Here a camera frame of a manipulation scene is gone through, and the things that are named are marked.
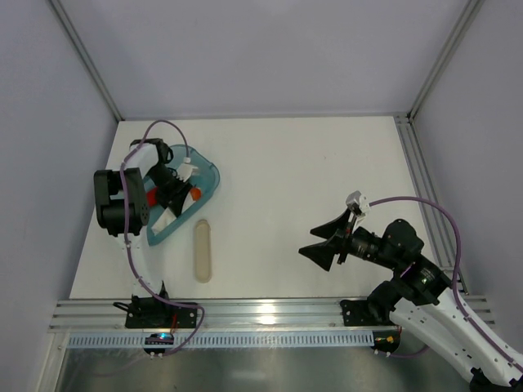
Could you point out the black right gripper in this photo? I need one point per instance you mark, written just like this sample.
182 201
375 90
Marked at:
342 241

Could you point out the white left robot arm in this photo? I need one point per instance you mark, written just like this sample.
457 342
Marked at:
123 210

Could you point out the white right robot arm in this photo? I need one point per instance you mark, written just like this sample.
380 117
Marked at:
420 298

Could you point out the white paper napkin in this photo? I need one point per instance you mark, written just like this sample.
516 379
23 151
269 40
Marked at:
167 219

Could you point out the red flat plastic object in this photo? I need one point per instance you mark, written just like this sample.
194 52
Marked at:
151 197

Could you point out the teal translucent plastic bin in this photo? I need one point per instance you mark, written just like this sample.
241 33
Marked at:
206 180

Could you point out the aluminium front rail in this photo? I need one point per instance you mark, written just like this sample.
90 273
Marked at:
293 314

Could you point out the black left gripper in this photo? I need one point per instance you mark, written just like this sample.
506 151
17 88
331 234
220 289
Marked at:
171 189

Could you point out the aluminium right side rail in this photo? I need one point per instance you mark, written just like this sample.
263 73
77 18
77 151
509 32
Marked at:
440 232

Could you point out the orange plastic spoon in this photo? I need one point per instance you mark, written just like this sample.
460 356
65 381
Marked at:
196 193

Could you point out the slotted cable duct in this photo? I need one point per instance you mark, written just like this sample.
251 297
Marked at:
220 340

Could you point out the aluminium rail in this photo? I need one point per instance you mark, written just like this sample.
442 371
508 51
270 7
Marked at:
440 232
293 314

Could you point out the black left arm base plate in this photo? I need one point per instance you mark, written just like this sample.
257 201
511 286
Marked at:
148 311

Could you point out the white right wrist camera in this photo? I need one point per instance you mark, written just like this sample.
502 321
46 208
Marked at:
358 204

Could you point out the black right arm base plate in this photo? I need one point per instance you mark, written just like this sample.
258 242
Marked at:
374 310

